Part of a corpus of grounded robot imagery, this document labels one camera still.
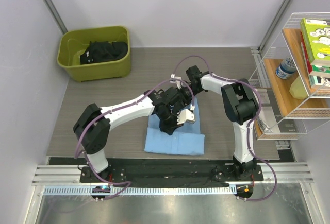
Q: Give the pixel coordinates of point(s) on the red book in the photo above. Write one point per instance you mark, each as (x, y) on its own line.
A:
(305, 54)

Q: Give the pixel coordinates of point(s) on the light blue long sleeve shirt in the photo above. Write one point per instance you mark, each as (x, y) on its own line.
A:
(186, 140)

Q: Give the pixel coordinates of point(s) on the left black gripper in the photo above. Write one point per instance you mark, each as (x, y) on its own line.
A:
(169, 128)

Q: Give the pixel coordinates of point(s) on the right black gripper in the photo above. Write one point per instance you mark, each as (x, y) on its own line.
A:
(183, 101)

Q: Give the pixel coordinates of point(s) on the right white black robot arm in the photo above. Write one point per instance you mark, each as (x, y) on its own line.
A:
(241, 108)

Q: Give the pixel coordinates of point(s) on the olive green plastic bin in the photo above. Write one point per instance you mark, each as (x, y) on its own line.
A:
(75, 42)

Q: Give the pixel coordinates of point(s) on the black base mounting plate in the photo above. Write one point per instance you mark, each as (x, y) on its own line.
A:
(139, 171)

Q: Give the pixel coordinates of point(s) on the green book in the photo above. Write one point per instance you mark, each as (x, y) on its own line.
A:
(316, 37)

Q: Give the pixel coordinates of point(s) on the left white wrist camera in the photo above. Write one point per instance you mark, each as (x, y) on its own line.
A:
(186, 115)

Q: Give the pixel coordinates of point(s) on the teal book stack bottom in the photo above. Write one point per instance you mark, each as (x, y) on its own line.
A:
(318, 76)

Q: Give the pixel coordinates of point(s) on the white wire shelf rack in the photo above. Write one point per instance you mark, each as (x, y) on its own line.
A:
(292, 76)

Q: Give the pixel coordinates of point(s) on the blue white ceramic cup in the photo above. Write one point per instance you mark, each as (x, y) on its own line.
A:
(286, 69)

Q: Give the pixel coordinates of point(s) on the pale yellow green object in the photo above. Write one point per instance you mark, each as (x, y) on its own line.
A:
(297, 89)

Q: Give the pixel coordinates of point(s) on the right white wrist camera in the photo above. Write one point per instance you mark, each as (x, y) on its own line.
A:
(176, 80)

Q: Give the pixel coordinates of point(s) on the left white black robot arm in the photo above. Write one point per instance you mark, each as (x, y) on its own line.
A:
(95, 123)

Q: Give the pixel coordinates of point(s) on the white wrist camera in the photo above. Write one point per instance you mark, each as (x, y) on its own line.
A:
(186, 115)
(176, 80)

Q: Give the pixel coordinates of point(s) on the black clothes in bin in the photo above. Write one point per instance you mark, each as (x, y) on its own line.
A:
(99, 52)

